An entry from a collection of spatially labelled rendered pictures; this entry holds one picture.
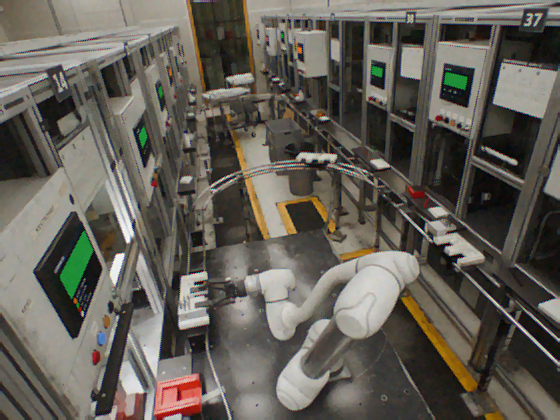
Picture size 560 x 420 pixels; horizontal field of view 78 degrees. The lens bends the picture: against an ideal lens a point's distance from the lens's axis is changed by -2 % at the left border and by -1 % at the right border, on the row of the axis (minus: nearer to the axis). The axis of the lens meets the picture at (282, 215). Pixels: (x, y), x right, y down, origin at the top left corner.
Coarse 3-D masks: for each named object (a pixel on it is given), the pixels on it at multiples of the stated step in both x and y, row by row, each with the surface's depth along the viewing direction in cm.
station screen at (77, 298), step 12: (84, 228) 90; (72, 240) 82; (72, 252) 81; (60, 264) 74; (96, 264) 93; (60, 276) 73; (84, 276) 85; (96, 276) 92; (84, 288) 84; (72, 300) 77; (84, 300) 82; (84, 312) 81
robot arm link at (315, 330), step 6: (318, 324) 149; (324, 324) 149; (312, 330) 148; (318, 330) 146; (312, 336) 147; (306, 342) 148; (312, 342) 147; (342, 360) 153; (336, 366) 149; (330, 372) 153
